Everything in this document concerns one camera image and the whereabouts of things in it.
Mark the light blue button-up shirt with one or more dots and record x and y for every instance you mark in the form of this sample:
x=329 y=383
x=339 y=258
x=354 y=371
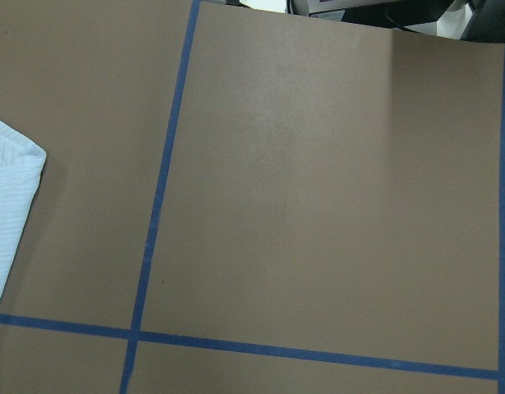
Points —
x=21 y=164

